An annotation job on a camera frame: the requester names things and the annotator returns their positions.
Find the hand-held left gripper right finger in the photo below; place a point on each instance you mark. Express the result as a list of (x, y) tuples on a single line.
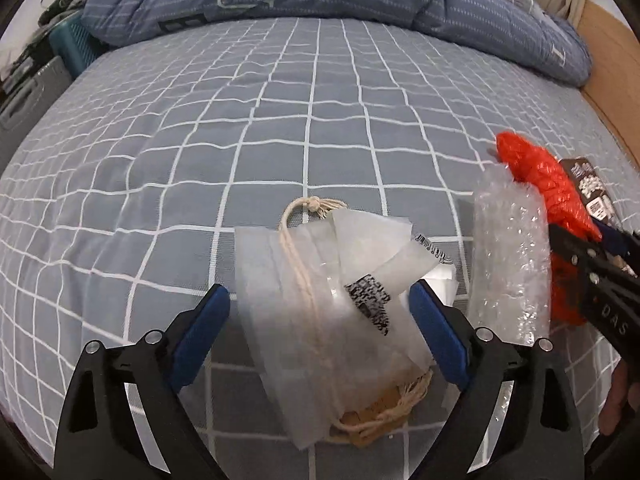
[(440, 330)]

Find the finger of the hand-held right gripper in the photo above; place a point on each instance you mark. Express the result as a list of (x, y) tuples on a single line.
[(619, 244), (607, 305)]

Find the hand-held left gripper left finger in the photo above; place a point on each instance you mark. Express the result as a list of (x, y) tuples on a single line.
[(200, 325)]

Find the brown snack packet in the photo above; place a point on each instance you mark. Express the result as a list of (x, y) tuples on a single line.
[(585, 185)]

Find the translucent white plastic bag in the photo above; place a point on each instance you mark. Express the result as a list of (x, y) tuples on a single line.
[(280, 310)]

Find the red mesh net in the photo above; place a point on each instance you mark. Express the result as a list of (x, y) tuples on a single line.
[(545, 175)]

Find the person's right hand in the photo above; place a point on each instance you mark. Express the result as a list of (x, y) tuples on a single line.
[(617, 395)]

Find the clear bubble wrap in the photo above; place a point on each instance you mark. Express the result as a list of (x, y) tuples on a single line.
[(510, 250)]

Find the wooden headboard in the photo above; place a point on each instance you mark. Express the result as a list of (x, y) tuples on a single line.
[(612, 60)]

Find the grey checked bed sheet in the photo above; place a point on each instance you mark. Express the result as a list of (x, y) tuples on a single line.
[(250, 125)]

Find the grey plastic case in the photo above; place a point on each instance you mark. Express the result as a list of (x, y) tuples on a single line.
[(30, 92)]

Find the teal plastic crate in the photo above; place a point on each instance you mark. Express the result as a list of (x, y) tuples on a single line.
[(75, 42)]

